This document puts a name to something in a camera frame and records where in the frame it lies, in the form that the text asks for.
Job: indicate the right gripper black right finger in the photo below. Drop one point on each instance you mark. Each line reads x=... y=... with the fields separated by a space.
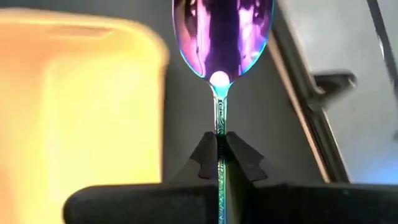
x=311 y=205

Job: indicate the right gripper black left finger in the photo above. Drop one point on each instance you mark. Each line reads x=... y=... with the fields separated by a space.
x=140 y=205

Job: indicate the iridescent rainbow spoon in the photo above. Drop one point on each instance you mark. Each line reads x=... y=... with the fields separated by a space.
x=222 y=46

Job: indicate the yellow plastic bin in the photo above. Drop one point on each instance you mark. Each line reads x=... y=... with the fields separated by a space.
x=77 y=109

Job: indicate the thin black pole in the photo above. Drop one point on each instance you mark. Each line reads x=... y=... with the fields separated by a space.
x=381 y=34

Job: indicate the black metal bracket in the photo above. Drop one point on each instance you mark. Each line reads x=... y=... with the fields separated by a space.
x=335 y=84

